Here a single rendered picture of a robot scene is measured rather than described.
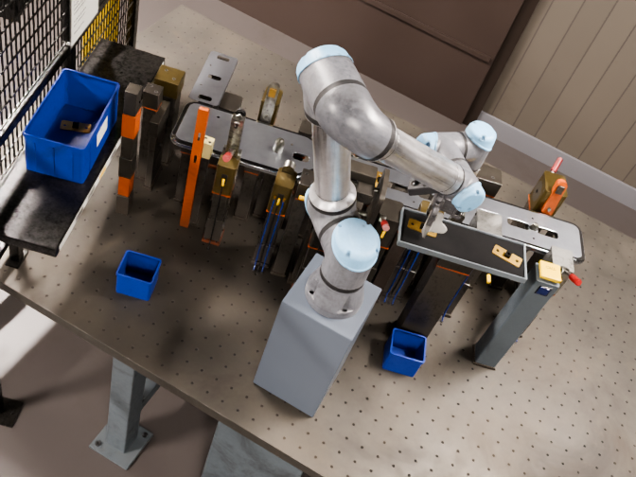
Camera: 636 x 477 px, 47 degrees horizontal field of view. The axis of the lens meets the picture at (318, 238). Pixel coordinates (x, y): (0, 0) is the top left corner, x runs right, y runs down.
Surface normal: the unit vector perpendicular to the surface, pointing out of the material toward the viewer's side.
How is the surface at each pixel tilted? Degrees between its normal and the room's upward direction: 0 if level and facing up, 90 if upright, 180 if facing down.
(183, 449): 0
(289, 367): 90
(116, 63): 0
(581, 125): 90
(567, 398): 0
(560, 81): 90
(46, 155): 90
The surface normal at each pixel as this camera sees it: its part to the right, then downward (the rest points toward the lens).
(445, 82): -0.44, 0.59
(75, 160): -0.13, 0.72
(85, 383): 0.25, -0.65
